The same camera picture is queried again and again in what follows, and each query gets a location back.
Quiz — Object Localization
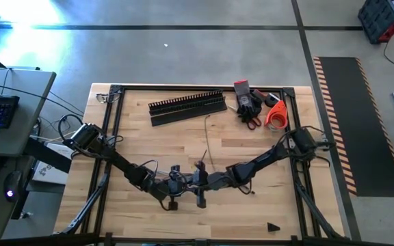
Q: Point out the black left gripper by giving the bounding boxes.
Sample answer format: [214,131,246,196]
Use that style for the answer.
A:
[155,165,189,211]

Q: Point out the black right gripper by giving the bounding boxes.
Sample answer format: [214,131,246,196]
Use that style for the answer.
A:
[189,161,234,208]

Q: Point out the black slotted cable raceway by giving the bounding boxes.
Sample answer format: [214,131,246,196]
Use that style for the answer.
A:
[148,90,226,117]

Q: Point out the grey work glove red cuff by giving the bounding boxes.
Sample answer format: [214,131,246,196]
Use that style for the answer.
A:
[251,88,267,102]
[233,79,263,124]

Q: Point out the black tape roll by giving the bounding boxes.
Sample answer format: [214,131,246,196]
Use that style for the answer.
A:
[263,92,280,108]

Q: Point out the orange tape dispenser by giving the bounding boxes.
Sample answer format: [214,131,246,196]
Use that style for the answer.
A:
[263,100,289,131]

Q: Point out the white printed box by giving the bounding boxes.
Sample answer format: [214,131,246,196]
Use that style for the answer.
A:
[32,141,75,185]

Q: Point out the black desk support bar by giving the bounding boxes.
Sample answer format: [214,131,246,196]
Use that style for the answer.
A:
[23,136,73,174]

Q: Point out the grey desk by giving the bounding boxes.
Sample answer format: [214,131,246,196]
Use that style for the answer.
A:
[0,66,57,158]

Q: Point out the black computer mouse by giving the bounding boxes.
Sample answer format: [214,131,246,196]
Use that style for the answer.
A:
[4,170,24,203]

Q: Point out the black hazard-striped floor mat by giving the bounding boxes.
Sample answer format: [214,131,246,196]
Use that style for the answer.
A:
[313,56,394,198]

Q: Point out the black and red tool case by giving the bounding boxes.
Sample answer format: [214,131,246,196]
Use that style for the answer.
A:
[358,0,394,44]

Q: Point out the red-handled scissors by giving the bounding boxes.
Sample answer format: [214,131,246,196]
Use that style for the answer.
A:
[226,104,263,131]

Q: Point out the black aluminium rig frame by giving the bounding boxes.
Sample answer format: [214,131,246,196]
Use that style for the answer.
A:
[51,83,348,246]

